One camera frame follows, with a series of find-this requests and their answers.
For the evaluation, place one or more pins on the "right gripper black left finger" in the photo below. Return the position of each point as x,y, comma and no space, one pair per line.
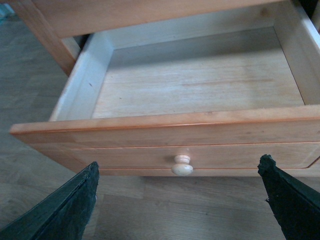
63,215

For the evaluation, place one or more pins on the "wooden nightstand dresser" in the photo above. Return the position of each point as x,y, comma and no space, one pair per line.
56,22

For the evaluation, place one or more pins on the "round wooden drawer knob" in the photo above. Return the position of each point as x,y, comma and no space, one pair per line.
182,165

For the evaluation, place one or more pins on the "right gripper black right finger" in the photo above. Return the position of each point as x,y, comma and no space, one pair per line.
295,205

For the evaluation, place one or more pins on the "wooden top drawer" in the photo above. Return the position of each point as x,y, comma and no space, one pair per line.
223,88

